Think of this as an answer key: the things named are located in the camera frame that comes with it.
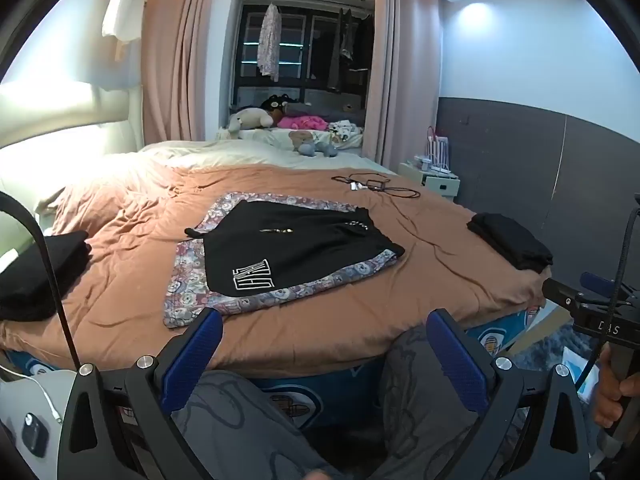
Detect person's right leg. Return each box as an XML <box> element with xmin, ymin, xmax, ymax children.
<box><xmin>377</xmin><ymin>325</ymin><xmax>482</xmax><ymax>480</ymax></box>

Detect striped paper bag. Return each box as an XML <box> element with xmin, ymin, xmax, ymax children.
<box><xmin>425</xmin><ymin>126</ymin><xmax>451</xmax><ymax>171</ymax></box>

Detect pink cloth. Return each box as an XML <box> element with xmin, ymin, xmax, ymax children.
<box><xmin>277</xmin><ymin>115</ymin><xmax>329</xmax><ymax>131</ymax></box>

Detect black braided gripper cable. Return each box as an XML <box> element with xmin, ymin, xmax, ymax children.
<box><xmin>575</xmin><ymin>206</ymin><xmax>640</xmax><ymax>397</ymax></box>

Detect person's leg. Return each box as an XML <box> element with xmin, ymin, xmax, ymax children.
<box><xmin>377</xmin><ymin>325</ymin><xmax>482</xmax><ymax>480</ymax></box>
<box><xmin>170</xmin><ymin>370</ymin><xmax>347</xmax><ymax>480</ymax></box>

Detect hanging floral garment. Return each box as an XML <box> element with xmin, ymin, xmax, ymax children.
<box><xmin>257</xmin><ymin>2</ymin><xmax>282</xmax><ymax>83</ymax></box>

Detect black pants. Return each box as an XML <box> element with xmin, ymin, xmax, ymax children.
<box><xmin>185</xmin><ymin>200</ymin><xmax>406</xmax><ymax>298</ymax></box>

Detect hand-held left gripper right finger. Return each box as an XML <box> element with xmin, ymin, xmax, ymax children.
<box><xmin>425</xmin><ymin>308</ymin><xmax>591</xmax><ymax>480</ymax></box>

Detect hanging white garment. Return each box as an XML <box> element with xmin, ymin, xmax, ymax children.
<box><xmin>101</xmin><ymin>0</ymin><xmax>154</xmax><ymax>44</ymax></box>

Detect white patterned cloth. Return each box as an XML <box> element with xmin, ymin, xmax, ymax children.
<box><xmin>327</xmin><ymin>120</ymin><xmax>364</xmax><ymax>142</ymax></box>

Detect white plush toy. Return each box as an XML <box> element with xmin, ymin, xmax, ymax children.
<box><xmin>227</xmin><ymin>108</ymin><xmax>275</xmax><ymax>134</ymax></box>

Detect small black device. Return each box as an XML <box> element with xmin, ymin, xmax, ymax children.
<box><xmin>21</xmin><ymin>411</ymin><xmax>50</xmax><ymax>458</ymax></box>

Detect cream nightstand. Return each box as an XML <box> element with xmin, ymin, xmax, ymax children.
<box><xmin>398</xmin><ymin>161</ymin><xmax>461</xmax><ymax>202</ymax></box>

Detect person's left leg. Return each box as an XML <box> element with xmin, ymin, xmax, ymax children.
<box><xmin>170</xmin><ymin>370</ymin><xmax>347</xmax><ymax>480</ymax></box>

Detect grey bolster pillow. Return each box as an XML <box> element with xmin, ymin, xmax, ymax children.
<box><xmin>282</xmin><ymin>102</ymin><xmax>366</xmax><ymax>127</ymax></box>

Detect black framed window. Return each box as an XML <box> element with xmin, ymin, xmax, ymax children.
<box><xmin>235</xmin><ymin>2</ymin><xmax>376</xmax><ymax>107</ymax></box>

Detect hanging dark garments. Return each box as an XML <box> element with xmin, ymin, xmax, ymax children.
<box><xmin>327</xmin><ymin>6</ymin><xmax>376</xmax><ymax>94</ymax></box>

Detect white paper sheet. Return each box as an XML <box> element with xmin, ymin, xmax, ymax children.
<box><xmin>560</xmin><ymin>345</ymin><xmax>596</xmax><ymax>401</ymax></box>

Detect person's right hand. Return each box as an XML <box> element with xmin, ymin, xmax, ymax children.
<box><xmin>594</xmin><ymin>345</ymin><xmax>640</xmax><ymax>431</ymax></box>

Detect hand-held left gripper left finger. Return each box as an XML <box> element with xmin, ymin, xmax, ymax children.
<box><xmin>56</xmin><ymin>306</ymin><xmax>224</xmax><ymax>480</ymax></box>

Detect pink curtain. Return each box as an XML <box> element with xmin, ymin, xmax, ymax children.
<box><xmin>361</xmin><ymin>0</ymin><xmax>452</xmax><ymax>167</ymax></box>
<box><xmin>141</xmin><ymin>0</ymin><xmax>237</xmax><ymax>149</ymax></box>

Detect bed with brown duvet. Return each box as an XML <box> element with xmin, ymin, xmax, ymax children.
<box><xmin>0</xmin><ymin>162</ymin><xmax>553</xmax><ymax>376</ymax></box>

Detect blue-grey shaggy rug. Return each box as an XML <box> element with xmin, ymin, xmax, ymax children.
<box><xmin>510</xmin><ymin>337</ymin><xmax>601</xmax><ymax>393</ymax></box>

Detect patterned floral blanket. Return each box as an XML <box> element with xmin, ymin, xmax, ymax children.
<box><xmin>162</xmin><ymin>191</ymin><xmax>407</xmax><ymax>329</ymax></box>

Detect white charging cable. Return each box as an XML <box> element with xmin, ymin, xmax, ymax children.
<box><xmin>0</xmin><ymin>362</ymin><xmax>64</xmax><ymax>424</ymax></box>

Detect cream bed sheet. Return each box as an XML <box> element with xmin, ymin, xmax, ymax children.
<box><xmin>35</xmin><ymin>137</ymin><xmax>401</xmax><ymax>211</ymax></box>

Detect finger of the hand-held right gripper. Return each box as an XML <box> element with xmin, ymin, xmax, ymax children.
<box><xmin>580</xmin><ymin>272</ymin><xmax>618</xmax><ymax>301</ymax></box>
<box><xmin>542</xmin><ymin>278</ymin><xmax>583</xmax><ymax>312</ymax></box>

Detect blue printed bed sheet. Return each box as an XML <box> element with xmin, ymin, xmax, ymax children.
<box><xmin>0</xmin><ymin>300</ymin><xmax>547</xmax><ymax>432</ymax></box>

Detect stack of black clothes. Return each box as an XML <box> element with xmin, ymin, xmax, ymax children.
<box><xmin>0</xmin><ymin>230</ymin><xmax>93</xmax><ymax>322</ymax></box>
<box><xmin>466</xmin><ymin>212</ymin><xmax>554</xmax><ymax>275</ymax></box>

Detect white padded headboard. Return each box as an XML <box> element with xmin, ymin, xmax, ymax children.
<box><xmin>0</xmin><ymin>80</ymin><xmax>147</xmax><ymax>201</ymax></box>

